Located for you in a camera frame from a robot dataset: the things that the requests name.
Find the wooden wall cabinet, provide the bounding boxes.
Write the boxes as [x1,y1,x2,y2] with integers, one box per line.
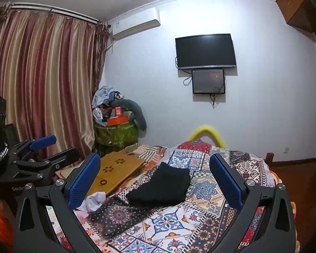
[276,0,316,33]

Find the wooden lap desk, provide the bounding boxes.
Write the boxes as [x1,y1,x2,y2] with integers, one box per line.
[87,151,145,197]

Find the yellow foam bed rail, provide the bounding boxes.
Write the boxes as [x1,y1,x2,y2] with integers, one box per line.
[187,126,226,148]

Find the small black monitor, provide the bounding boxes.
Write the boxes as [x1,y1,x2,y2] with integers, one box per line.
[192,69,225,94]

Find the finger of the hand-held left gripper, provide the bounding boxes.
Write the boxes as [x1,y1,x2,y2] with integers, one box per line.
[9,134,57,159]
[15,148,81,176]

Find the green patterned bag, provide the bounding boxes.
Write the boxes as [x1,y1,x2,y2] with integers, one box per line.
[93,121,139,151]

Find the white air conditioner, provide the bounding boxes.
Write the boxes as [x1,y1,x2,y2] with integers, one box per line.
[108,7,161,39]

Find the orange cloth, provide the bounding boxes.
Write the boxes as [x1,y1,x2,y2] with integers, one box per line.
[0,195,16,253]

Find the patchwork printed blanket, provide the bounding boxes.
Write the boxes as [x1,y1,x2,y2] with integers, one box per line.
[46,138,297,253]

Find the black pants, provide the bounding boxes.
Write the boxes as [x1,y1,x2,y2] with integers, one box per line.
[126,161,191,207]

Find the orange box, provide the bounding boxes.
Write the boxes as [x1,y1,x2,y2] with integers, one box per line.
[107,115,129,126]

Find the white cloth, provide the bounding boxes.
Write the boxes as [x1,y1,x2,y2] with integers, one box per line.
[74,192,107,213]

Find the striped pink curtain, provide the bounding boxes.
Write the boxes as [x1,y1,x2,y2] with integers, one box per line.
[0,1,110,169]

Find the grey neck pillow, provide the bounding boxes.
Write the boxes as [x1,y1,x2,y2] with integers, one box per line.
[109,99,147,132]

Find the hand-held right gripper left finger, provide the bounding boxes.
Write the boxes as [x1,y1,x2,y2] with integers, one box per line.
[13,152,102,253]

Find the curtain rail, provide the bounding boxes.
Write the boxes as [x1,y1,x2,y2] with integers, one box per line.
[9,2,100,24]

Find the pile of light clothes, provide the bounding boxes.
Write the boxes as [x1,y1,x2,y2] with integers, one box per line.
[92,86,125,108]

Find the black wall television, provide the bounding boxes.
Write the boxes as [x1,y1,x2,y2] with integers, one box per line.
[175,34,237,70]

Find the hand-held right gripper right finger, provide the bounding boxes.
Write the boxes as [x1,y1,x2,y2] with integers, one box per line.
[209,152,297,253]

